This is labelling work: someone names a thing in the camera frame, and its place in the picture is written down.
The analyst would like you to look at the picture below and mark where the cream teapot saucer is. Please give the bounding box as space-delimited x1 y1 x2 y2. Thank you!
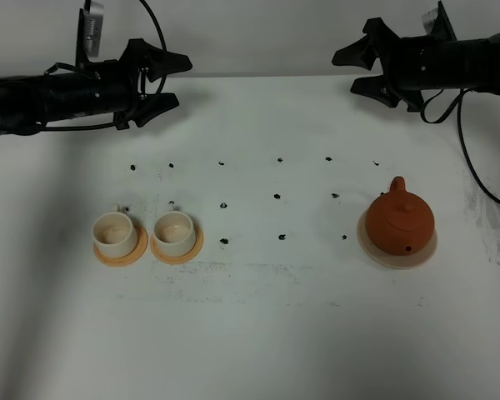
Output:
357 212 438 270

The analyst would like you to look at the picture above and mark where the white teacup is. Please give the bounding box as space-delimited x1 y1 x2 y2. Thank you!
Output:
91 205 138 258
153 207 197 258

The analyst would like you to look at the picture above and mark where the black right camera cable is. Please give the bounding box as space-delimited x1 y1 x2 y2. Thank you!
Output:
418 86 500 209

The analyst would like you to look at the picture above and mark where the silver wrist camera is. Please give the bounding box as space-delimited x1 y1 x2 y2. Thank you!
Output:
76 0 104 68
422 1 457 41

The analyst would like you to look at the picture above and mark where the black camera cable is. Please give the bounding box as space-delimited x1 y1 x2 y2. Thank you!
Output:
418 86 500 209
37 0 168 131

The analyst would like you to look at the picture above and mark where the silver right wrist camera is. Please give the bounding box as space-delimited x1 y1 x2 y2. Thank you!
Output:
422 1 457 41

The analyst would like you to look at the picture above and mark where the brown clay teapot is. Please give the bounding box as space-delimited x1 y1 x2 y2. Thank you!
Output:
364 176 435 256

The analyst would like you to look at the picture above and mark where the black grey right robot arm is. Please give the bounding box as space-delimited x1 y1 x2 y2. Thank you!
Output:
332 17 500 113

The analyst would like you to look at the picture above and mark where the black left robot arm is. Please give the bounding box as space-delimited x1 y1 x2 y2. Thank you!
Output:
0 38 193 136

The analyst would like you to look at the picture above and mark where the orange left coaster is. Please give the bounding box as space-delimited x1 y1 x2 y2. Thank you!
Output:
92 225 149 268

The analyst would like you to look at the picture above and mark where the white right teacup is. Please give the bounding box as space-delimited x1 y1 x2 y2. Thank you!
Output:
153 207 197 258

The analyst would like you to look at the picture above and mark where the orange right coaster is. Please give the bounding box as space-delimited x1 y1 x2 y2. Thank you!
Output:
150 226 204 265

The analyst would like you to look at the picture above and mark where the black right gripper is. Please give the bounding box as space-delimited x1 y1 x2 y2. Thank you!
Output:
332 17 467 113

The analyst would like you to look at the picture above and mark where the white left teacup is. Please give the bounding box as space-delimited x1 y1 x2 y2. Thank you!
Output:
91 205 138 258

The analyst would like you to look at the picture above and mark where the orange coaster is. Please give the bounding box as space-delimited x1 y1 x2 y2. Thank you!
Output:
150 226 204 265
92 225 149 268

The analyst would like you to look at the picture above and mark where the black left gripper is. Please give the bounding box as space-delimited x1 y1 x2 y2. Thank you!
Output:
41 38 193 130

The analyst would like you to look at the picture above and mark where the black left camera cable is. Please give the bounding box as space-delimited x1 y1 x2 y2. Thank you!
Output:
37 0 168 131

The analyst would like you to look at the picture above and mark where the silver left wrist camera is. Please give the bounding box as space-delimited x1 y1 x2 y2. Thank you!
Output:
76 0 104 68

